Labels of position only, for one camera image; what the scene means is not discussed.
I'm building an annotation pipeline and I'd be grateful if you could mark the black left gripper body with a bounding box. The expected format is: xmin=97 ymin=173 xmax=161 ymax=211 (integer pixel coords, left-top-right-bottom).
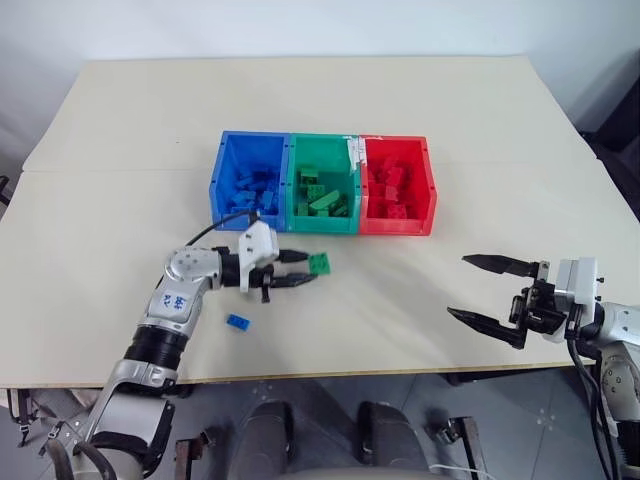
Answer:
xmin=248 ymin=249 xmax=288 ymax=305

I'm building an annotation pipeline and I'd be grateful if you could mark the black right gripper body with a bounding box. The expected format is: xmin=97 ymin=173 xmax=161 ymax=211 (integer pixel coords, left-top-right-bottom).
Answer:
xmin=508 ymin=259 xmax=574 ymax=337

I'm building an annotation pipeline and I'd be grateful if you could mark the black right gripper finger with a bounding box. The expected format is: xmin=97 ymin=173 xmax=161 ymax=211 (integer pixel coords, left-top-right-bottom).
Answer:
xmin=445 ymin=306 xmax=527 ymax=351
xmin=461 ymin=253 xmax=540 ymax=278

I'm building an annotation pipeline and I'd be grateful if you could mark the long green toy brick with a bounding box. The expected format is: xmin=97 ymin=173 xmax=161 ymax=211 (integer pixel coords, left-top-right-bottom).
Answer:
xmin=307 ymin=189 xmax=342 ymax=212

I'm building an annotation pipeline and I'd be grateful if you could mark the blue plastic bin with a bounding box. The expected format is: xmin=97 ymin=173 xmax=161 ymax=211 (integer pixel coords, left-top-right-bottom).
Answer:
xmin=208 ymin=130 xmax=293 ymax=234

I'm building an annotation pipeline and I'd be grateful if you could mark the red plastic bin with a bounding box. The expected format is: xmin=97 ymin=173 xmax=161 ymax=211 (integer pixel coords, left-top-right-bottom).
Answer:
xmin=356 ymin=134 xmax=439 ymax=237

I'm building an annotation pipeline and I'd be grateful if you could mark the green plastic bin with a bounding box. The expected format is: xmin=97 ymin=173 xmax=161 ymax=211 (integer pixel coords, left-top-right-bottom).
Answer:
xmin=283 ymin=132 xmax=364 ymax=236

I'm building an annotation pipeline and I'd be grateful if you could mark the white paper label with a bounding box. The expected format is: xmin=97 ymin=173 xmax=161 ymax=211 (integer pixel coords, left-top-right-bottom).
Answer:
xmin=345 ymin=136 xmax=368 ymax=177

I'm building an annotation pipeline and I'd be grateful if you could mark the dark rounded shape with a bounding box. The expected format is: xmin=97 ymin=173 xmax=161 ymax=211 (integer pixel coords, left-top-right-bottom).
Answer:
xmin=238 ymin=399 xmax=297 ymax=480
xmin=354 ymin=400 xmax=427 ymax=472

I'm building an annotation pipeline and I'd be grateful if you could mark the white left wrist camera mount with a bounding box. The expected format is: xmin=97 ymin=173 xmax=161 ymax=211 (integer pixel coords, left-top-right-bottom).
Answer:
xmin=238 ymin=221 xmax=280 ymax=294

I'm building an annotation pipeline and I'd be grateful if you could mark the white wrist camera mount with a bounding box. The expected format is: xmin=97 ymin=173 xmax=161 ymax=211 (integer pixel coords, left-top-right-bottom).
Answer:
xmin=541 ymin=256 xmax=602 ymax=344
xmin=238 ymin=221 xmax=280 ymax=294

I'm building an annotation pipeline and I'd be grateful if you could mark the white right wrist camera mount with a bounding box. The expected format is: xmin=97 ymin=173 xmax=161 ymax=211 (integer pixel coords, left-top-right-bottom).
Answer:
xmin=541 ymin=256 xmax=602 ymax=344

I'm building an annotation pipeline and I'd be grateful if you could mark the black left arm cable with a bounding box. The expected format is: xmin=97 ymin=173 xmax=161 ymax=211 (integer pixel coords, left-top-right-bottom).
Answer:
xmin=185 ymin=209 xmax=262 ymax=248

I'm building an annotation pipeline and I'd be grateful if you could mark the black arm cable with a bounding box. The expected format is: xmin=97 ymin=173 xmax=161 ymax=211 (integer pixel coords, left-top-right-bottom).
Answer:
xmin=566 ymin=319 xmax=622 ymax=480
xmin=185 ymin=209 xmax=262 ymax=248

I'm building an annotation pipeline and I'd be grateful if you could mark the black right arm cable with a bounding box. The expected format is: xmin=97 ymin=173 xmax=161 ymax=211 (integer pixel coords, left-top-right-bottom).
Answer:
xmin=566 ymin=319 xmax=622 ymax=480

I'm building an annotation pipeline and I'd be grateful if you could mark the metal table leg bracket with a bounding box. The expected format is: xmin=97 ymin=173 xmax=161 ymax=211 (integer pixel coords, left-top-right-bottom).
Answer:
xmin=173 ymin=432 xmax=217 ymax=480
xmin=430 ymin=415 xmax=490 ymax=480

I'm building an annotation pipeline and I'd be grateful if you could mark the thin white cable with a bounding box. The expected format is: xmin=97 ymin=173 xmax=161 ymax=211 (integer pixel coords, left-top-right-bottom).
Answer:
xmin=428 ymin=462 xmax=492 ymax=477

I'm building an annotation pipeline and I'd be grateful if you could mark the grey strap with buckle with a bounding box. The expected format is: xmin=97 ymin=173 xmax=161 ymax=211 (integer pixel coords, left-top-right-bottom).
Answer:
xmin=3 ymin=388 xmax=42 ymax=448

